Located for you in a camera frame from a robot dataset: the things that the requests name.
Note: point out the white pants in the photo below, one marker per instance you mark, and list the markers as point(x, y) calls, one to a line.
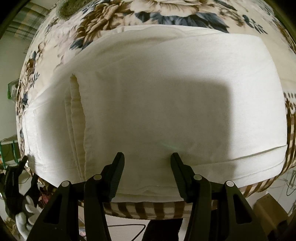
point(214, 98)

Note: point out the cardboard box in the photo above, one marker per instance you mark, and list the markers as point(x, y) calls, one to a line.
point(271, 215)

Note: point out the floral fleece bed blanket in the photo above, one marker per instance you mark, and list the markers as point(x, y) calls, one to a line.
point(58, 40)

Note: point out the green metal rack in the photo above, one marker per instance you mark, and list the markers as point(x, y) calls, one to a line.
point(10, 153)

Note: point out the white gloved left hand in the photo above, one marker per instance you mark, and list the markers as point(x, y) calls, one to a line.
point(27, 218)

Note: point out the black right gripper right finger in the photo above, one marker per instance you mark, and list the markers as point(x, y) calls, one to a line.
point(194, 189)

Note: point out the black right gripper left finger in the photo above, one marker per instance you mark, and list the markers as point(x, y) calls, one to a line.
point(100, 189)

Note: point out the grey knitted textile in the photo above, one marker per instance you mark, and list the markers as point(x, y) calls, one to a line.
point(66, 9)

